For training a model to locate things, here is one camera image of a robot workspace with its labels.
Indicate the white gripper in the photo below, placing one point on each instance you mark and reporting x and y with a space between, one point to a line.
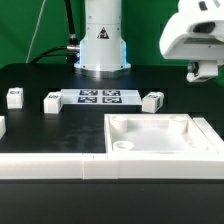
193 38

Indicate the white obstacle wall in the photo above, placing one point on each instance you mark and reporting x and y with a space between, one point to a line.
2 126
101 166
213 133

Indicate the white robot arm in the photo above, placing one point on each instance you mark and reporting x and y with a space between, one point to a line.
102 49

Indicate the white marker base plate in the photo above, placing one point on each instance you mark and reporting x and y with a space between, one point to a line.
101 97

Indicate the white square tabletop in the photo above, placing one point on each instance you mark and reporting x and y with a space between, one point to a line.
158 133

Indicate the white obstacle wall left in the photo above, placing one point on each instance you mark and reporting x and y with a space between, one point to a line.
2 126

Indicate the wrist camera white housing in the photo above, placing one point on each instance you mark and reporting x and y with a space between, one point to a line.
204 16

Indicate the white obstacle wall front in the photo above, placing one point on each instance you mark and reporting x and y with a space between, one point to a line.
101 166

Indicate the white obstacle wall right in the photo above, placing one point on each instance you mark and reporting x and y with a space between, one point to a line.
213 133

